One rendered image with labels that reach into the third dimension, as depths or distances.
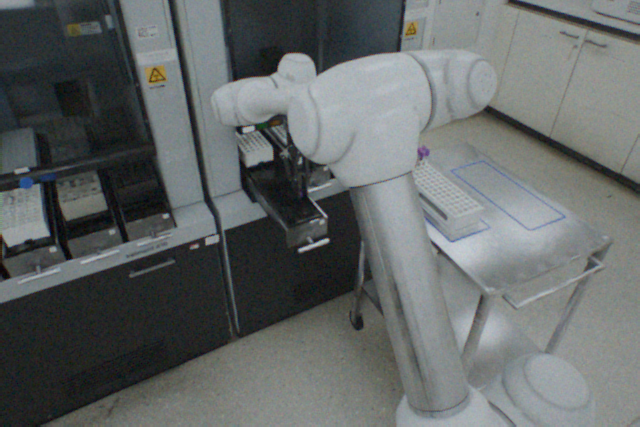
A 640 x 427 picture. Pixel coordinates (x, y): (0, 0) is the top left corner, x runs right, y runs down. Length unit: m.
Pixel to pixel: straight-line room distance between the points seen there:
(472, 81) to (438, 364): 0.42
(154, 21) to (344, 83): 0.77
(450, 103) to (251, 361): 1.53
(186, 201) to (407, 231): 1.01
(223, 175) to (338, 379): 0.94
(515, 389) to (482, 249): 0.51
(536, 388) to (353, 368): 1.19
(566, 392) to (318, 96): 0.62
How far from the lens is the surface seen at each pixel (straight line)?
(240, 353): 2.06
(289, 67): 1.22
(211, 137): 1.48
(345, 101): 0.63
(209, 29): 1.36
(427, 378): 0.77
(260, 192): 1.49
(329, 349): 2.05
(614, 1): 3.28
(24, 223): 1.49
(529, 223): 1.47
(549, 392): 0.90
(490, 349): 1.81
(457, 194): 1.40
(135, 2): 1.31
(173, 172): 1.50
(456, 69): 0.72
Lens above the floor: 1.68
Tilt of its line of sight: 37 degrees down
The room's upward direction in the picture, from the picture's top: straight up
